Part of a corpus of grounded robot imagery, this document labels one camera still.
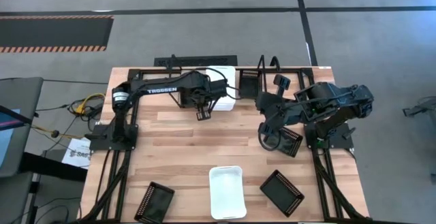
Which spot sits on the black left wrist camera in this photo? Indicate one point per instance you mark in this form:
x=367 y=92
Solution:
x=218 y=88

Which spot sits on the laptop with blue screen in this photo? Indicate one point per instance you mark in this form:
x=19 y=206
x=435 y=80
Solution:
x=4 y=142

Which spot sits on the grey desk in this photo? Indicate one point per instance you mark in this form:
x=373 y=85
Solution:
x=25 y=94

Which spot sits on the black perforated plastic basket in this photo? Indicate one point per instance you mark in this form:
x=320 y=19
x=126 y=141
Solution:
x=250 y=86
x=293 y=144
x=155 y=203
x=282 y=193

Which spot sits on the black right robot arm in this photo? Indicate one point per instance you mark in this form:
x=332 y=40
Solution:
x=340 y=101

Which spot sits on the black beam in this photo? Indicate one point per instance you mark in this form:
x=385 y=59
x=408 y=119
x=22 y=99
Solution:
x=51 y=167

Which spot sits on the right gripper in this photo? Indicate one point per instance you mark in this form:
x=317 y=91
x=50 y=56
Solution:
x=279 y=113

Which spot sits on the white plastic basket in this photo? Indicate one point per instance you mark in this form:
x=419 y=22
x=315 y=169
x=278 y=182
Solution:
x=227 y=193
x=230 y=103

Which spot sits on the black metal hook stand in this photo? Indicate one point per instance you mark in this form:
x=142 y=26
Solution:
x=261 y=62
x=275 y=63

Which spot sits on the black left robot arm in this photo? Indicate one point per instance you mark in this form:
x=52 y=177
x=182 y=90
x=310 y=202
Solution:
x=160 y=89

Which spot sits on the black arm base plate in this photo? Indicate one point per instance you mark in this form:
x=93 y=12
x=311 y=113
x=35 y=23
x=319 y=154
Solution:
x=344 y=139
x=98 y=142

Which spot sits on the black metal table frame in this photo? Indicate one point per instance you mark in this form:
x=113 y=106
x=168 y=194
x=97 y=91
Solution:
x=319 y=169

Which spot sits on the black hazard-striped floor mat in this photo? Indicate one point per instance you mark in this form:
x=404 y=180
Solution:
x=54 y=33

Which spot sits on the printed white paper sheet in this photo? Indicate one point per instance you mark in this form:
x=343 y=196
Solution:
x=77 y=156

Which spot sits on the grey stand leg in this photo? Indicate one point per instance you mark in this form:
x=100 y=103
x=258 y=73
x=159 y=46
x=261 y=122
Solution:
x=424 y=106

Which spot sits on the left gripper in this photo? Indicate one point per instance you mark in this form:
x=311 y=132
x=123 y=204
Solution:
x=199 y=93

